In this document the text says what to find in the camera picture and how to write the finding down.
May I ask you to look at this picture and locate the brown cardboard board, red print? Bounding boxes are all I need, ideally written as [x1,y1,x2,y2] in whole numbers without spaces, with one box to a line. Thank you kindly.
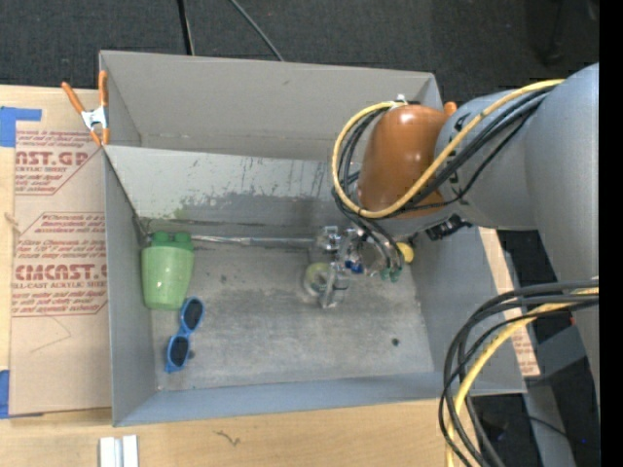
[0,84,542,419]

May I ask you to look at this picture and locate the green plastic cup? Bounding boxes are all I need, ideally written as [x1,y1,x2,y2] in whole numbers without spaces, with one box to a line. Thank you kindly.
[140,230,196,311]

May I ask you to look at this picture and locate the pale yellow clear tape roll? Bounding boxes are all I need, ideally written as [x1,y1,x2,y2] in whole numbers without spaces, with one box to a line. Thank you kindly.
[303,261,333,299]

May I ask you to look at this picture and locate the blue sunglasses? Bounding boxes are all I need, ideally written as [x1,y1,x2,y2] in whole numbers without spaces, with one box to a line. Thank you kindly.
[164,296,206,375]

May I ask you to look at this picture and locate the grey metal bin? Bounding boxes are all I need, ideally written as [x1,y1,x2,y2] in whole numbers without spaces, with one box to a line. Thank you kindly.
[98,50,528,428]

